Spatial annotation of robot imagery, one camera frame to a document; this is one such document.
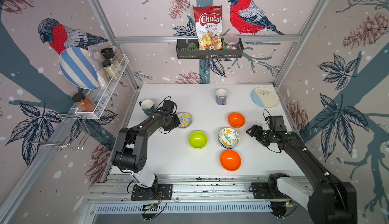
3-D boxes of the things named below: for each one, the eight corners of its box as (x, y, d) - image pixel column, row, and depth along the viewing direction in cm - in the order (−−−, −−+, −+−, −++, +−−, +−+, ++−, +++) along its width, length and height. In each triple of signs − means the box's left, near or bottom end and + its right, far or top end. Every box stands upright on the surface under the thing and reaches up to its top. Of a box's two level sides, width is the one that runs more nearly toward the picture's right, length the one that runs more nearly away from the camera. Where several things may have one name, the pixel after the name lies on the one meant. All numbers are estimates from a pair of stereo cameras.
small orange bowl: (229, 129, 97) (230, 126, 94) (227, 115, 104) (227, 112, 101) (245, 129, 97) (246, 126, 94) (242, 115, 104) (243, 112, 101)
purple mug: (216, 108, 110) (217, 99, 102) (215, 97, 116) (216, 88, 108) (226, 108, 109) (228, 99, 102) (225, 97, 116) (226, 88, 108)
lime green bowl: (188, 149, 89) (188, 146, 86) (189, 134, 95) (189, 131, 92) (207, 149, 89) (207, 146, 85) (206, 134, 95) (207, 130, 92)
